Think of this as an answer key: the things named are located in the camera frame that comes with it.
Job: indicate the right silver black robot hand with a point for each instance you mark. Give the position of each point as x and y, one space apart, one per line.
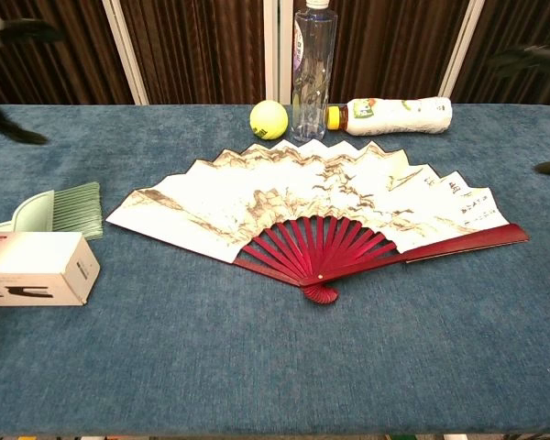
531 57

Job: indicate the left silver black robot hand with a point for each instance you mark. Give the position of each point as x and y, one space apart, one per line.
27 31

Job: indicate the red ribbed paper folding fan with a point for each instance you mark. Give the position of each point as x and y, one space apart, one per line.
302 192

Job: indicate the pale green hand brush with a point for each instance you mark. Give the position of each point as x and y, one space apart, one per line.
73 208

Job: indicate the dark pleated divider panel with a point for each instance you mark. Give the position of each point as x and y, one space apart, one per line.
385 46
197 50
73 69
522 23

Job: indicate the white bottle with yellow cap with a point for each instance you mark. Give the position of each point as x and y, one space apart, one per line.
394 117

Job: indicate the clear plastic water bottle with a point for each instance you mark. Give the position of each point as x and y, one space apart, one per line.
314 69

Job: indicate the white cardboard box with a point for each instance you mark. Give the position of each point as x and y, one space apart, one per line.
32 266

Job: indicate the yellow tennis ball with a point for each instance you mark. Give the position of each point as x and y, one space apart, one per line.
268 119

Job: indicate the blue table cloth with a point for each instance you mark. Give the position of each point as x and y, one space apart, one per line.
302 357

